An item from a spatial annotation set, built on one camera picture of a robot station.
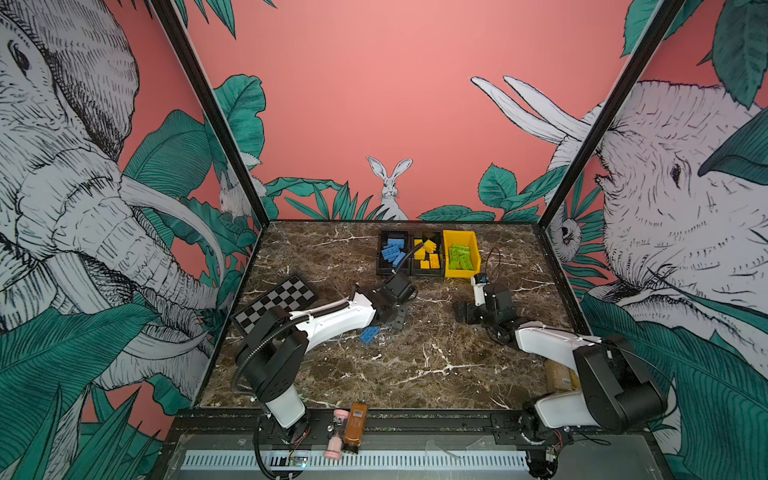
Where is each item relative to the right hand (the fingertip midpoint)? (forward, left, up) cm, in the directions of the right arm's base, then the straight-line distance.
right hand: (464, 298), depth 92 cm
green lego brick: (+23, -2, -4) cm, 24 cm away
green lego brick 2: (+17, -3, -2) cm, 18 cm away
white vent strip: (-42, +32, -5) cm, 53 cm away
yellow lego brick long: (+20, +13, -2) cm, 23 cm away
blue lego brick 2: (+17, +21, -2) cm, 27 cm away
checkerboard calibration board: (+2, +56, -1) cm, 56 cm away
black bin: (+18, +10, -4) cm, 21 cm away
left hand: (-5, +22, +3) cm, 22 cm away
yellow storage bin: (+25, -4, 0) cm, 26 cm away
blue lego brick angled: (-10, +30, -5) cm, 32 cm away
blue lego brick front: (+25, +22, -2) cm, 33 cm away
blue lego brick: (+20, +24, -2) cm, 31 cm away
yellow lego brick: (+24, +9, -3) cm, 26 cm away
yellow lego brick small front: (+16, +12, -3) cm, 20 cm away
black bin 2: (+14, +26, -3) cm, 30 cm away
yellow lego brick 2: (+18, +8, -4) cm, 20 cm away
